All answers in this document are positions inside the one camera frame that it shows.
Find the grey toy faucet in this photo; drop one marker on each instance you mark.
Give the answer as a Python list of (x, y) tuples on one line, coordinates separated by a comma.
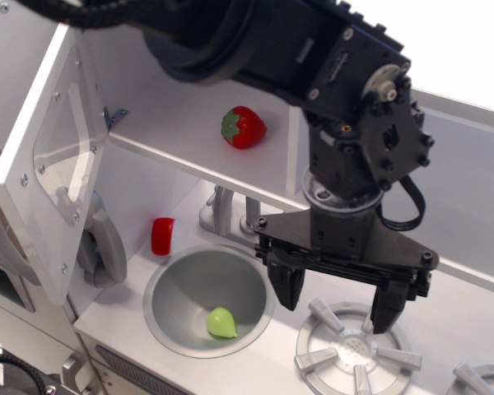
[(224, 216)]

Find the white microwave door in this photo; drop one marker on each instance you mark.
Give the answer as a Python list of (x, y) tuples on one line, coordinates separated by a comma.
[(49, 165)]

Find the grey stove burner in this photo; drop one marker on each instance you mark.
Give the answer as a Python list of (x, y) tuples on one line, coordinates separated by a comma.
[(473, 379), (337, 352)]

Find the grey toy telephone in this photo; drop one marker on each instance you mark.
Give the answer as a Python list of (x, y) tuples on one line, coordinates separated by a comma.
[(101, 253)]

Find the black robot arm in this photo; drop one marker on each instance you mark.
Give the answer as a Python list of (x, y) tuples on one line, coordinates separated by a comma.
[(366, 132)]

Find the green toy pear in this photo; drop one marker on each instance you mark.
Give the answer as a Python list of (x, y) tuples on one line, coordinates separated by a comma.
[(220, 322)]

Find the grey oven vent panel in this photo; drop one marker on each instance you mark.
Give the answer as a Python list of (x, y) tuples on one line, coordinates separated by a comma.
[(136, 375)]

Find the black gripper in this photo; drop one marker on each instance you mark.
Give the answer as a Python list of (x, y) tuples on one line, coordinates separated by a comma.
[(356, 246)]

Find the red toy strawberry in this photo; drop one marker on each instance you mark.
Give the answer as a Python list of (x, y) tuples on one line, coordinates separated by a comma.
[(242, 128)]

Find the white toy kitchen cabinet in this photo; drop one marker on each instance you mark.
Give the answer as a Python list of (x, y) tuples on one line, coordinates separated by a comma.
[(164, 154)]

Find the red toy cheese wedge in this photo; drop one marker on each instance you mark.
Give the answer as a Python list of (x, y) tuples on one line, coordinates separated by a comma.
[(162, 235)]

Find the silver sink bowl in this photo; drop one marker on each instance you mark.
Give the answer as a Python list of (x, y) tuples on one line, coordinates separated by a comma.
[(184, 290)]

